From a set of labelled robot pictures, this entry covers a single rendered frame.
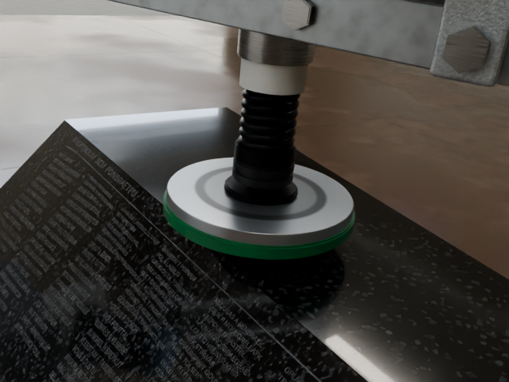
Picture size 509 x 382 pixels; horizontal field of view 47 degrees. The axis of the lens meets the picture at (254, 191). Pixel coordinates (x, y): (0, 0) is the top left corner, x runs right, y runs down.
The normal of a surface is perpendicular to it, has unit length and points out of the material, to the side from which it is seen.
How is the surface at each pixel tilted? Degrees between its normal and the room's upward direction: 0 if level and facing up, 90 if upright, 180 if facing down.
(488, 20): 90
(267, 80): 90
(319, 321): 0
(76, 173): 45
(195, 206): 0
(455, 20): 90
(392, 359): 0
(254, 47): 90
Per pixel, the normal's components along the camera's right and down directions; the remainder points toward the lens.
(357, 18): -0.48, 0.31
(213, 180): 0.09, -0.91
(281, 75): 0.18, 0.41
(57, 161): -0.50, -0.54
